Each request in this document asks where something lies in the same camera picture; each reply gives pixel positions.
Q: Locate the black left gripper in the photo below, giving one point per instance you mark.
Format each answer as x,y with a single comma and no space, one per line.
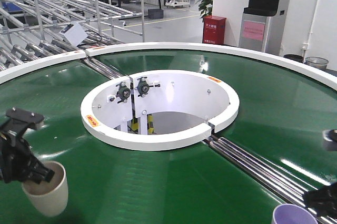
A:
17,160

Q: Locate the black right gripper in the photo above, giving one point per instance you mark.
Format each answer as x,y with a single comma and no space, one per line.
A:
323,200

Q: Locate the beige plastic cup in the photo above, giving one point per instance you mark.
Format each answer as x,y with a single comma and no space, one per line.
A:
49,198

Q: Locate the lavender plastic cup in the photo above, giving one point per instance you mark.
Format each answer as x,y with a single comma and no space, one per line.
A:
289,213

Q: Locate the steel conveyor transfer rollers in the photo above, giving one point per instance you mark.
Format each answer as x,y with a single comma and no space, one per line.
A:
274,178

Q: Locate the green circular conveyor belt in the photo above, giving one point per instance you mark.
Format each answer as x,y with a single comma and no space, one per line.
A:
281,118

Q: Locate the white outer conveyor rim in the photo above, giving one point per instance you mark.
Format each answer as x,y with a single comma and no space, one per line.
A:
237,53

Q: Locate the white control box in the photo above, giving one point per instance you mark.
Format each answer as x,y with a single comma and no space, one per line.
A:
74,33

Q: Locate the metal roller rack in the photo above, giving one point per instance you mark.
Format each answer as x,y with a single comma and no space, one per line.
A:
47,48

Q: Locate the black water dispenser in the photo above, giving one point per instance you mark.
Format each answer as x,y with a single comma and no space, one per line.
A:
256,21

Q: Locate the red fire extinguisher cabinet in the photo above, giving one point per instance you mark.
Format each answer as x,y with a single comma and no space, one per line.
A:
213,30

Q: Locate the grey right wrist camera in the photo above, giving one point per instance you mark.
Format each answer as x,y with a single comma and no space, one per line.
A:
329,139

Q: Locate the wire mesh waste bin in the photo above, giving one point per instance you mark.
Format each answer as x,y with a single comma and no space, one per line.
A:
317,62

